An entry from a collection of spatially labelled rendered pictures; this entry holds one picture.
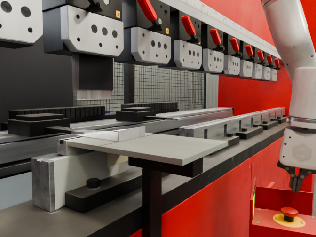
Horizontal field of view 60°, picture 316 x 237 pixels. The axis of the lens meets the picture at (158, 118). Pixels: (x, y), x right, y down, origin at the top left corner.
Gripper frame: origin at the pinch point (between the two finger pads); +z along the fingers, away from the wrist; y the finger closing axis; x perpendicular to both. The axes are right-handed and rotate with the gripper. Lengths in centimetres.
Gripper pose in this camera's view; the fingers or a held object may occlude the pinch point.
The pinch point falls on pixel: (295, 184)
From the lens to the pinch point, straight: 86.3
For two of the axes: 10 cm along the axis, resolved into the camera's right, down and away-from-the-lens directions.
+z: -0.8, 9.9, 1.3
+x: 3.6, -0.9, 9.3
